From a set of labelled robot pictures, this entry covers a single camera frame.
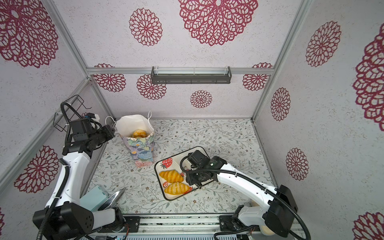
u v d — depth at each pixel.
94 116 0.68
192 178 0.66
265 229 0.68
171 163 0.95
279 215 0.38
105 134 0.67
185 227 0.74
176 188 0.81
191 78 0.87
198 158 0.59
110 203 0.81
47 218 0.36
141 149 0.83
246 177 0.46
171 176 0.85
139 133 0.95
